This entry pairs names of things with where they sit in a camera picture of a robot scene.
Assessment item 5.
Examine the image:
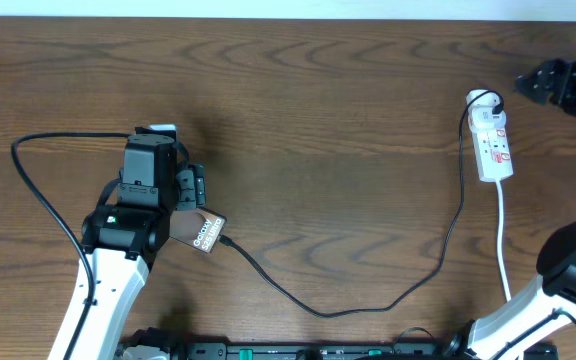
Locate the black charger cable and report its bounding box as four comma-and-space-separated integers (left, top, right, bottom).
217, 89, 505, 319

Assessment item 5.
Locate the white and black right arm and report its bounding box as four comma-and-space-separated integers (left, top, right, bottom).
442, 59, 576, 359

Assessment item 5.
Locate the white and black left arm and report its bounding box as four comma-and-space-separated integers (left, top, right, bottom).
49, 125, 212, 359

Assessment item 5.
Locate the white power strip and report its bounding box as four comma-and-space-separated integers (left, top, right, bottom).
466, 89, 513, 183

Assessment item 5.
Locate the white power strip cord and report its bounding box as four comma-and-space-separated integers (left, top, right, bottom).
494, 180, 514, 303

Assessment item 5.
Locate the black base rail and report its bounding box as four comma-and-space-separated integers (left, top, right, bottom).
112, 340, 559, 360

